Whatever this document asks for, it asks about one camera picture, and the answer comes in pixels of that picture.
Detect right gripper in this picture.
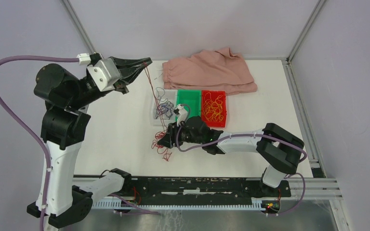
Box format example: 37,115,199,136
158,120,203,149

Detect red cable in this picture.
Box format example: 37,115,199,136
143,62,173,162

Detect yellow cable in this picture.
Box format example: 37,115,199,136
202,92,226,123

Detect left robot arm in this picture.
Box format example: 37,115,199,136
27,53,152,229

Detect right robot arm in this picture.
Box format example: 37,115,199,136
157,116,307,196

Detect white plastic bin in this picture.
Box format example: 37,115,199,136
150,87,177,126

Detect green plastic bin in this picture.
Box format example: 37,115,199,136
176,90,202,117

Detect red plastic bin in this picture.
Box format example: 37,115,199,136
201,90,227,128

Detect pink cloth shorts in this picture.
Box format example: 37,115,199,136
162,47,258,95

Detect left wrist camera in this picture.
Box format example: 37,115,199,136
87,57,121,92

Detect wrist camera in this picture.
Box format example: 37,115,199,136
174,103,191,127
87,57,121,92

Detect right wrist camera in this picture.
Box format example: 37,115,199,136
174,103,191,127

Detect white cable duct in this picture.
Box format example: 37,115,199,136
92,197,265,211

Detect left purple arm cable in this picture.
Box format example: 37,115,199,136
0,55,160,231

